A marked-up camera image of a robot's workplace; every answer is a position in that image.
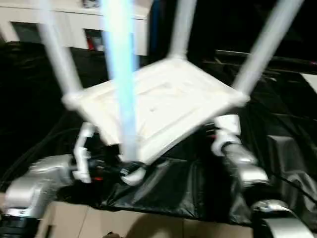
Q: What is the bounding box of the large black screen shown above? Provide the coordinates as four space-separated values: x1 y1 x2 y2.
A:
149 0 317 62

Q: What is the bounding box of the white cabinet with glass doors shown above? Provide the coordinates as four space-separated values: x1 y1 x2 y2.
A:
0 0 150 56

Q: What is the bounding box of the black plastic mat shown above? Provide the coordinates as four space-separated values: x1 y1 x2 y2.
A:
0 40 317 226

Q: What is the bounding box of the flat white board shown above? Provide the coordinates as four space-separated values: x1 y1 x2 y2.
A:
305 73 317 93

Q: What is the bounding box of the grey left robot foot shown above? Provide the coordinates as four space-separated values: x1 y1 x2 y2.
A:
102 231 124 238

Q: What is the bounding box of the dark object on cabinet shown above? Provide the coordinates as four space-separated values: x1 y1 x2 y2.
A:
82 0 103 8

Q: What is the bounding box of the white plastic table top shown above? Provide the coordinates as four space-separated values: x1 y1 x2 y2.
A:
62 56 250 185

